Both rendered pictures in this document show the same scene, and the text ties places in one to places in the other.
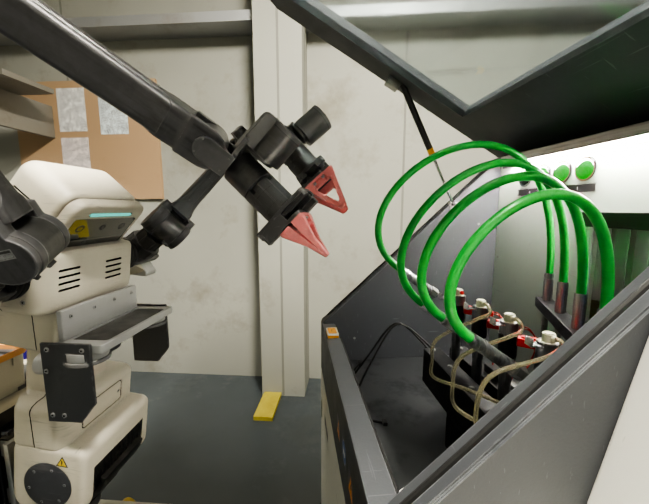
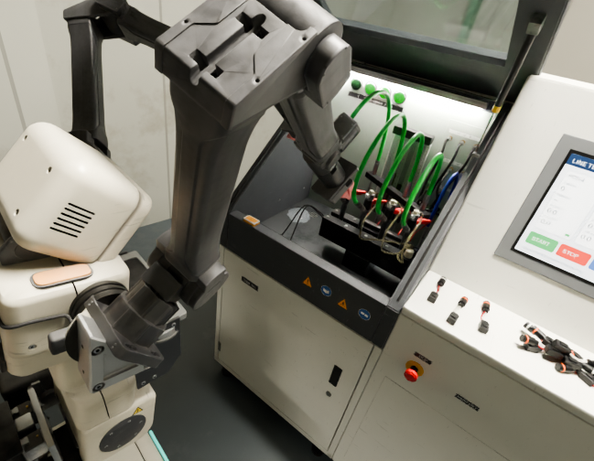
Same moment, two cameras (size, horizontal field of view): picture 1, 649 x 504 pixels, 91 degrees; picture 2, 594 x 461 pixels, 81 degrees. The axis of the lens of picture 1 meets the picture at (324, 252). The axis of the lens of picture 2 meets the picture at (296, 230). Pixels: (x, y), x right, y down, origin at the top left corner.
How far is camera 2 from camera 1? 0.78 m
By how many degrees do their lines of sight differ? 56
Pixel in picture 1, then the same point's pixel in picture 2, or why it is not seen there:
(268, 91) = not seen: outside the picture
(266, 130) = (350, 132)
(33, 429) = (108, 408)
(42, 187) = (112, 196)
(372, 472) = (370, 292)
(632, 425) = (448, 241)
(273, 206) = (340, 179)
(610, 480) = (439, 259)
